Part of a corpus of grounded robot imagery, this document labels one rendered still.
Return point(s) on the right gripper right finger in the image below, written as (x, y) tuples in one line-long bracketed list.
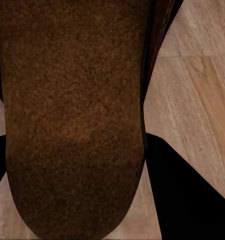
[(187, 206)]

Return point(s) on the sandal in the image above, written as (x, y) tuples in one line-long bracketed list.
[(74, 75)]

